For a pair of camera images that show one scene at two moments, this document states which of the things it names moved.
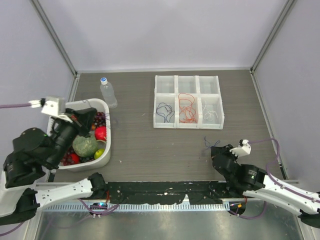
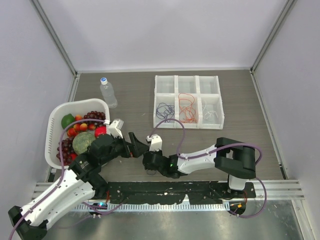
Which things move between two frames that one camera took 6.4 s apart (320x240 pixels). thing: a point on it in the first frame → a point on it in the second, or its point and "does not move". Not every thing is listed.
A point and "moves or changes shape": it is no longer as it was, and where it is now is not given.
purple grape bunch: [100, 119] does not move
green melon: [85, 147] does not move
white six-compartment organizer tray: [188, 101] does not move
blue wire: [166, 110] moves or changes shape
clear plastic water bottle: [108, 93] does not move
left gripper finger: [85, 118] → [138, 149]
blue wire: [210, 143] → [150, 174]
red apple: [100, 133] does not move
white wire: [208, 113] does not move
